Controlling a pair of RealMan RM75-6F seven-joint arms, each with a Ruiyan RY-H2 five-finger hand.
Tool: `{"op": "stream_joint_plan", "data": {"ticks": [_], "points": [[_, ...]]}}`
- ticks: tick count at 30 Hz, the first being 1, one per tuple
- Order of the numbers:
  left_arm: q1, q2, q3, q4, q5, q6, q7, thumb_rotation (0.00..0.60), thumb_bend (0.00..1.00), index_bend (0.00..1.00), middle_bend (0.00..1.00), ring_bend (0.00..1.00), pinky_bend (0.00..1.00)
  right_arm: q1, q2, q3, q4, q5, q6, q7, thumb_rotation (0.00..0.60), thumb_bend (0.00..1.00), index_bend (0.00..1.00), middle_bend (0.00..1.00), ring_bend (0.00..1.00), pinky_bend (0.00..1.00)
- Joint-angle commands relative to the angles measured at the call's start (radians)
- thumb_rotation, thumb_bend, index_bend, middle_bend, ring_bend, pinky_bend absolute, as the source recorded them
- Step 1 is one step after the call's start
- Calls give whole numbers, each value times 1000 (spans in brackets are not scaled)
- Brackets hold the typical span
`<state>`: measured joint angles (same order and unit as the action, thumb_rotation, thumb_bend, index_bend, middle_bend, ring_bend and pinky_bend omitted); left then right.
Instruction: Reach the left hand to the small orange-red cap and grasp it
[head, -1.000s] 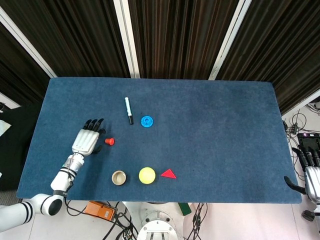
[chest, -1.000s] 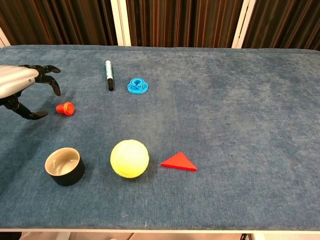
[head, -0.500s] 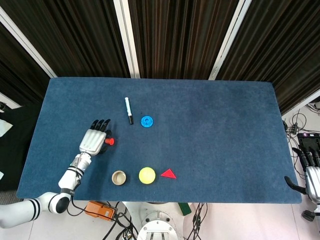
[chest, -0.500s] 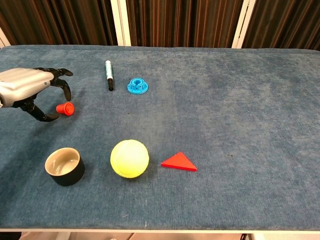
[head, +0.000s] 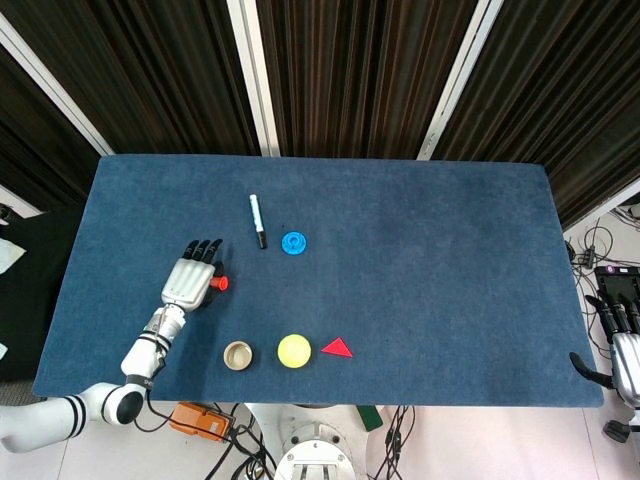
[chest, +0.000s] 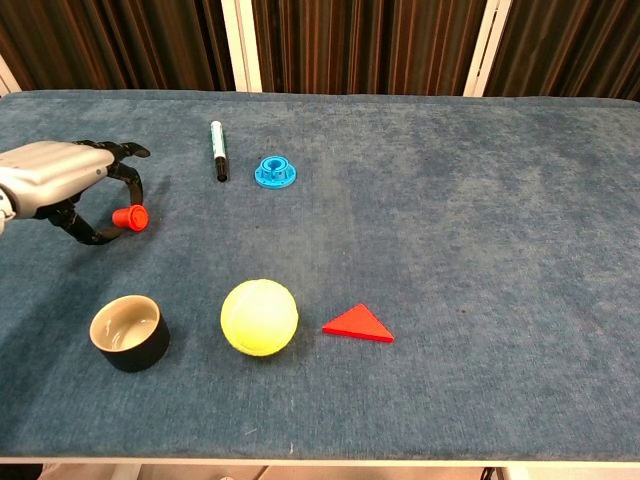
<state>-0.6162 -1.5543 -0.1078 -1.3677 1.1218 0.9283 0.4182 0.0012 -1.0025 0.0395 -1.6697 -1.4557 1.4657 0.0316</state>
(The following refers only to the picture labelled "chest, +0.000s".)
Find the left silver and black robot hand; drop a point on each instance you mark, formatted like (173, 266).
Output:
(50, 172)

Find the small red peg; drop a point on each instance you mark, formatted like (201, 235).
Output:
(133, 217)

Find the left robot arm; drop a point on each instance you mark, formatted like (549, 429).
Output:
(4, 212)

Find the black and white marker pen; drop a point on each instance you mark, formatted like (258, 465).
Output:
(218, 150)

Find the black cup with beige inside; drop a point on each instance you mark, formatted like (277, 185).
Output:
(131, 340)

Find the blue round flanged part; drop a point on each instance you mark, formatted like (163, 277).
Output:
(275, 172)

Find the yellow tennis ball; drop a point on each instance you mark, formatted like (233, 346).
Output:
(259, 318)

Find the dark striped curtain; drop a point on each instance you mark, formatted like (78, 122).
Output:
(365, 45)

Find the red triangular block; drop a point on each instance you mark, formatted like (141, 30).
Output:
(359, 325)

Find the blue fabric table cover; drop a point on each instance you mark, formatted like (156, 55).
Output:
(450, 250)

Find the white vertical frame post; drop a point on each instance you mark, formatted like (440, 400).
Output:
(7, 77)
(486, 47)
(242, 45)

